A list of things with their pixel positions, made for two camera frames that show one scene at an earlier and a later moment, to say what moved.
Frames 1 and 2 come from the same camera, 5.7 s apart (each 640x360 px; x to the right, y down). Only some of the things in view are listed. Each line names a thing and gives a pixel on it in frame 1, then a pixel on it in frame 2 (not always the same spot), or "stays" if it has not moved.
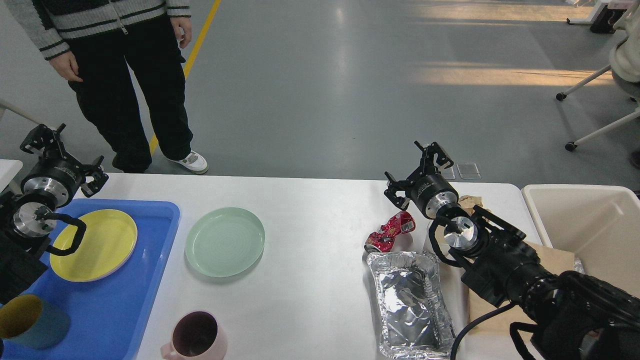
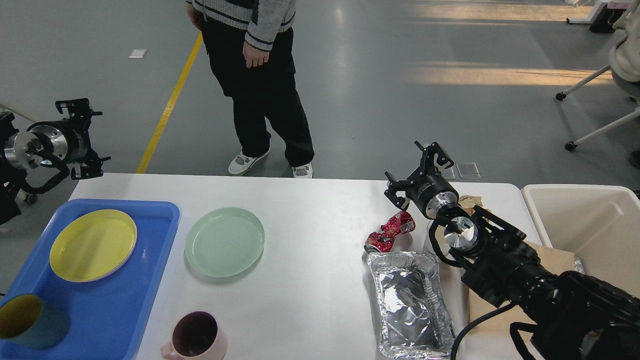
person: [120, 48] to [250, 45]
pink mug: [196, 335] stays
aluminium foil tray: [415, 321] stays
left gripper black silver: [54, 177] to [77, 141]
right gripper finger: [394, 186] stays
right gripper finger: [427, 157] stays
